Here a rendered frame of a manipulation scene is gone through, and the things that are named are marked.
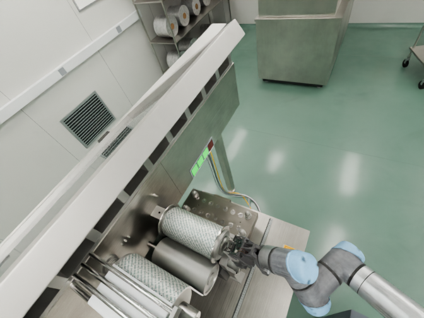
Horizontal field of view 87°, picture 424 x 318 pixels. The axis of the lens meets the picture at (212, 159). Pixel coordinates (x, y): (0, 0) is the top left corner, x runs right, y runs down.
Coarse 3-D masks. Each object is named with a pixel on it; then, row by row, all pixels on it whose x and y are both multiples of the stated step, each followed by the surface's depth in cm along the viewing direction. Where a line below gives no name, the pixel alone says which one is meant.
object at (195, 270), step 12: (168, 240) 95; (156, 252) 91; (168, 252) 89; (180, 252) 89; (192, 252) 90; (156, 264) 91; (168, 264) 88; (180, 264) 86; (192, 264) 85; (204, 264) 85; (216, 264) 86; (180, 276) 85; (192, 276) 83; (204, 276) 81; (216, 276) 90; (204, 288) 81
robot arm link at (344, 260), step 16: (336, 256) 62; (352, 256) 61; (336, 272) 60; (352, 272) 58; (368, 272) 57; (352, 288) 59; (368, 288) 55; (384, 288) 53; (384, 304) 52; (400, 304) 50; (416, 304) 50
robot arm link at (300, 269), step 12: (276, 252) 62; (288, 252) 59; (300, 252) 57; (276, 264) 60; (288, 264) 57; (300, 264) 55; (312, 264) 56; (288, 276) 57; (300, 276) 54; (312, 276) 55; (300, 288) 57
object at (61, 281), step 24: (216, 24) 112; (192, 48) 101; (168, 72) 93; (216, 72) 114; (144, 96) 85; (120, 120) 79; (96, 144) 74; (168, 144) 95; (144, 168) 88; (96, 240) 74; (72, 264) 71; (48, 288) 68
